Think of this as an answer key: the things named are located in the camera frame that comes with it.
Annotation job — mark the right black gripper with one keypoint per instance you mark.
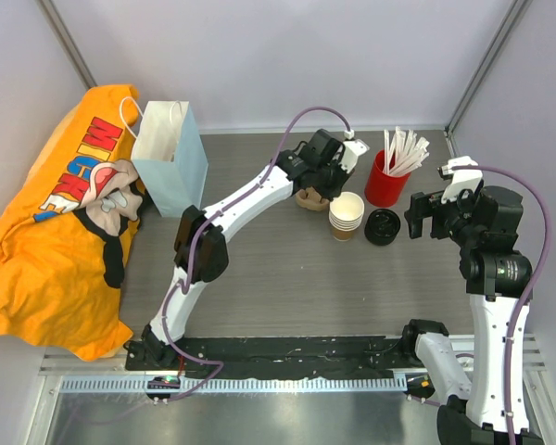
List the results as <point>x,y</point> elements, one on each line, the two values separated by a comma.
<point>425,205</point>

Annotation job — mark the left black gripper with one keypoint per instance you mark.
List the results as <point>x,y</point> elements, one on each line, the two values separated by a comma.
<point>331,194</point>

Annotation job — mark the stack of paper cups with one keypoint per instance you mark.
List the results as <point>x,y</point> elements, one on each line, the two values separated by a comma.
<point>345,215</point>

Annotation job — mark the white blue paper bag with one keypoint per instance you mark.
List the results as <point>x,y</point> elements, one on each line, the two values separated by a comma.
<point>168,153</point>

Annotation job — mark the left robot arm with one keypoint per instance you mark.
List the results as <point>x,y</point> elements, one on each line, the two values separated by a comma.
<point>325,163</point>

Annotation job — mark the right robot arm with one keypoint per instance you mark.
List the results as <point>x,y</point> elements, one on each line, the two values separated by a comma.
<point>487,405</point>

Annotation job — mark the stacked pulp cup carriers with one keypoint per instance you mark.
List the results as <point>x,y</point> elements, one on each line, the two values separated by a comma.
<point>310,199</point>

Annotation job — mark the red straw holder cup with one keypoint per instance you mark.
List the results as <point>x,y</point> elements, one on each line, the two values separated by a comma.
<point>382,190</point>

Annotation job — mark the wrapped white straws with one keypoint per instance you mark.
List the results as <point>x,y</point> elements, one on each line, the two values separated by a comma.
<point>405,152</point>

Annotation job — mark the orange printed shirt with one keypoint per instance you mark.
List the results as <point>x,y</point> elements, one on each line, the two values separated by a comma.
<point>66,236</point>

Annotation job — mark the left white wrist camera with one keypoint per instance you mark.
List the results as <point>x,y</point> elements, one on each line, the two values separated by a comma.
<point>353,149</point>

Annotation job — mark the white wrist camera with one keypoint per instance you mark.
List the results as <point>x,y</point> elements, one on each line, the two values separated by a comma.
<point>464,174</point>
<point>353,149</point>

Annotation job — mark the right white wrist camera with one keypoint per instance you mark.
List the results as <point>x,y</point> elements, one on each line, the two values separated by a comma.
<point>464,174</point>

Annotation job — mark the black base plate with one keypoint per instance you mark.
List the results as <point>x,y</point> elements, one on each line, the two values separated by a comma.
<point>296,358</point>

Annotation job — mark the white slotted cable duct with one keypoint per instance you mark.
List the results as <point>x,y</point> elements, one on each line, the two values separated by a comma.
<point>159,384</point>

